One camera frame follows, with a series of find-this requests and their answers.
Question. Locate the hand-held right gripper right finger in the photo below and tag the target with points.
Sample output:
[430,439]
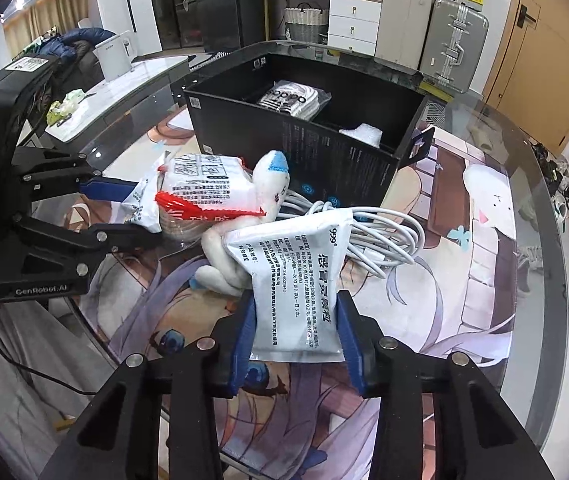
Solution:
[353,350]

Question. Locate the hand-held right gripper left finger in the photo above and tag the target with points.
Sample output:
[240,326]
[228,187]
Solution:
[243,350]

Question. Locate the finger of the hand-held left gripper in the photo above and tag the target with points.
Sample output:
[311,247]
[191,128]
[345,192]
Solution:
[124,239]
[109,190]

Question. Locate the silver medicine pouch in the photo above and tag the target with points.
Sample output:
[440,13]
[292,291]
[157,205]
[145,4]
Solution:
[289,285]

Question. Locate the white red snack packet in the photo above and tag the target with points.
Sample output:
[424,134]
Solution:
[199,185]

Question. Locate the white plush toy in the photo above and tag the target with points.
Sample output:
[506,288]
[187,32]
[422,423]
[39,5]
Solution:
[270,185]

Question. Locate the black cardboard box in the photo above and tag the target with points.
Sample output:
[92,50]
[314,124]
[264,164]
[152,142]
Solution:
[289,160]

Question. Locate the green white plastic bag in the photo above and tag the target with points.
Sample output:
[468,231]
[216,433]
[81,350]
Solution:
[67,105]

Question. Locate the grey low cabinet table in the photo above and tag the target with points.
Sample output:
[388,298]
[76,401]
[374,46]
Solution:
[114,95]

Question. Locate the black jacket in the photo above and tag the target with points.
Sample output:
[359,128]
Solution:
[82,57]

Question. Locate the blue down jacket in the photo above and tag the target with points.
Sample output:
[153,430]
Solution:
[74,42]

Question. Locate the tan curtain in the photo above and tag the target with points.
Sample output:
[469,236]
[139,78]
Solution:
[39,15]

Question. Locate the white electric kettle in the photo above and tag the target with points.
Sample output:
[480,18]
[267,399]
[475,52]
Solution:
[114,57]

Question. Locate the printed cartoon desk mat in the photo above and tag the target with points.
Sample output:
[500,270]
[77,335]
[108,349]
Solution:
[464,260]

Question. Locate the dark glass cabinet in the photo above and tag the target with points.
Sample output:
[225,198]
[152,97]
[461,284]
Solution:
[169,10]

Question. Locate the black white striped packet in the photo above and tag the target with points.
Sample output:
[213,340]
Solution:
[289,100]

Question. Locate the dark grey fridge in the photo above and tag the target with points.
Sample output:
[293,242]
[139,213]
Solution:
[224,20]

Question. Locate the white bubble wrap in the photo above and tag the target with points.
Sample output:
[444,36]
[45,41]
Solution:
[362,135]

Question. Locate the wicker basket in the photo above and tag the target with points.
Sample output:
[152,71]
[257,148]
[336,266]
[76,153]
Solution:
[307,25]

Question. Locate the white drawer desk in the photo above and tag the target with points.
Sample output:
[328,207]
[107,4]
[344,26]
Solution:
[354,20]

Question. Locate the silver suitcase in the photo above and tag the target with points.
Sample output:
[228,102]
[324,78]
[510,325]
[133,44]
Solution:
[452,40]

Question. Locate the beige suitcase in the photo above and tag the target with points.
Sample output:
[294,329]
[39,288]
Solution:
[404,25]

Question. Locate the wooden door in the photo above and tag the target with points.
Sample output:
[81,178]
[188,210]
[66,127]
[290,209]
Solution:
[539,60]

